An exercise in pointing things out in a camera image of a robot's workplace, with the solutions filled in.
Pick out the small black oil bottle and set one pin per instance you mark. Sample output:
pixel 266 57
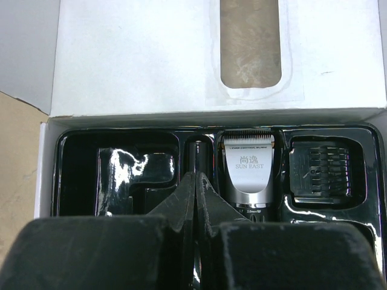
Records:
pixel 198 157

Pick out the white clipper kit box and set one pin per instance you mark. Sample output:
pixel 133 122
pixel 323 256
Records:
pixel 132 63

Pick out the black silver hair clipper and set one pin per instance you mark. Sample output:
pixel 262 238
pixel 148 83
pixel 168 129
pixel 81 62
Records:
pixel 248 164

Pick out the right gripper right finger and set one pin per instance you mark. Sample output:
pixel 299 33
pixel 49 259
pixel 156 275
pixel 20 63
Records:
pixel 239 254

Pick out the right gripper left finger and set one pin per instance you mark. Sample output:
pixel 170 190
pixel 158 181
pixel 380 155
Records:
pixel 151 251

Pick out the comb guard in tray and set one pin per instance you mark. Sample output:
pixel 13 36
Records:
pixel 320 172

